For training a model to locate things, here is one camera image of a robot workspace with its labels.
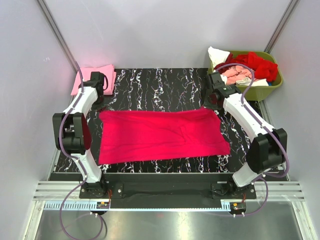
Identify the magenta t shirt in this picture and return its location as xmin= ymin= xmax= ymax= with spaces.
xmin=98 ymin=107 xmax=231 ymax=165

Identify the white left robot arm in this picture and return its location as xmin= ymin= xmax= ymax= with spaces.
xmin=52 ymin=86 xmax=108 ymax=198

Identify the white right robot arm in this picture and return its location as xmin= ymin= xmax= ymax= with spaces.
xmin=203 ymin=90 xmax=290 ymax=199

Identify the peach garment in basket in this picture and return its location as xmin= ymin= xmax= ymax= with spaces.
xmin=221 ymin=65 xmax=252 ymax=86

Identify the folded pink t shirt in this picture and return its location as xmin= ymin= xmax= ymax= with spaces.
xmin=70 ymin=64 xmax=116 ymax=96

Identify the dark red garment in basket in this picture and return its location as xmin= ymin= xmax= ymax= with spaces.
xmin=214 ymin=58 xmax=233 ymax=74

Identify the black marbled table mat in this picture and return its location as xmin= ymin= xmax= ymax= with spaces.
xmin=99 ymin=68 xmax=250 ymax=174

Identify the white cloth in basket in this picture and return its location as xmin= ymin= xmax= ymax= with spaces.
xmin=208 ymin=46 xmax=230 ymax=69

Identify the olive green plastic basket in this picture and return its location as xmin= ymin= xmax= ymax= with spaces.
xmin=210 ymin=50 xmax=283 ymax=102

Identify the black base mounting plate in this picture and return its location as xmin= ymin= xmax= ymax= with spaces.
xmin=79 ymin=173 xmax=257 ymax=210

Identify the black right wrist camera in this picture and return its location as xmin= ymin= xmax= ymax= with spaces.
xmin=206 ymin=72 xmax=242 ymax=98

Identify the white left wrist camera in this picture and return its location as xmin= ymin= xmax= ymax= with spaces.
xmin=89 ymin=71 xmax=109 ymax=89

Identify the aluminium frame rail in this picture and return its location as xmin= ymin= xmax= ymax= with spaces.
xmin=33 ymin=181 xmax=305 ymax=203

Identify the left aluminium corner post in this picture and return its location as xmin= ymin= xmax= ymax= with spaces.
xmin=35 ymin=0 xmax=77 ymax=73

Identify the aluminium corner post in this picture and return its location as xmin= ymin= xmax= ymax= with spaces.
xmin=264 ymin=0 xmax=300 ymax=54
xmin=35 ymin=0 xmax=77 ymax=73

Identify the right aluminium corner post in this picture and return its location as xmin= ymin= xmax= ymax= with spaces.
xmin=264 ymin=0 xmax=300 ymax=54

